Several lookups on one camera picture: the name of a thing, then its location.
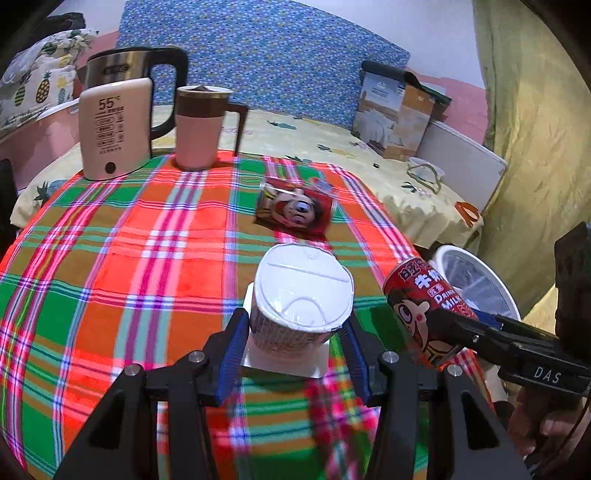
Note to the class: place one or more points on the pineapple print pillow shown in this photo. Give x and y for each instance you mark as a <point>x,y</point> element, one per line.
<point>41,78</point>

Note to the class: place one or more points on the white flat panel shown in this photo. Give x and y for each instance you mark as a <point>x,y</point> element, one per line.
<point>461,157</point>

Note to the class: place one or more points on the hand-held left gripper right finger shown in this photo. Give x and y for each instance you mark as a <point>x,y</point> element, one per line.
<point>359,357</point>

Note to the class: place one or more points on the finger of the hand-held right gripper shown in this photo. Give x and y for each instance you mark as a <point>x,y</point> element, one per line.
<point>494,321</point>
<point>466,334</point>

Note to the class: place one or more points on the olive rubber band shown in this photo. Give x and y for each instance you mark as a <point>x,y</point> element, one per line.
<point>436,182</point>

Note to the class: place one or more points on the white plastic cup lid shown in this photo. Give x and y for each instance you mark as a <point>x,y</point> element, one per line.
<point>302,295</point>

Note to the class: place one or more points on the pink mug brown lid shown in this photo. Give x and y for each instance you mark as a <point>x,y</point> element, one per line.
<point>198,134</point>

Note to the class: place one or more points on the yellow curtain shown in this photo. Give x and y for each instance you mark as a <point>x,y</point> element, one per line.
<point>531,138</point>

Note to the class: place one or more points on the person's right hand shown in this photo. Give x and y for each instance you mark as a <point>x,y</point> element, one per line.
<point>545,427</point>

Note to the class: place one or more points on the printed cardboard box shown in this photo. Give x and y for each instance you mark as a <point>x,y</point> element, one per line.
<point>392,110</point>

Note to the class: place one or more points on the white round waste bin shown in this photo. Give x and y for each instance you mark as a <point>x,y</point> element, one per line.
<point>485,277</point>

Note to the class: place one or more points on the blue floral mattress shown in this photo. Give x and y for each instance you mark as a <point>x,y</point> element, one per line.
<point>277,55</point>

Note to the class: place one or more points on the yellow pineapple print cloth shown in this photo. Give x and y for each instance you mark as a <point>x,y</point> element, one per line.
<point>332,143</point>

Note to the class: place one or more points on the white bowl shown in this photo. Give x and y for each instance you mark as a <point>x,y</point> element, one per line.
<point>427,168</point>

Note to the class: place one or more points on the plaid red green blanket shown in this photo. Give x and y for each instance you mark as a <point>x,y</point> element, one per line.
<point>115,277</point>

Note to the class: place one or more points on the cream steel electric kettle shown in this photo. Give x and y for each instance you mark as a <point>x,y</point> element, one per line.
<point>113,129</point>

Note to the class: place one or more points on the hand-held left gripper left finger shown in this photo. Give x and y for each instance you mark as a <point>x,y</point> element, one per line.
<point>231,350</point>

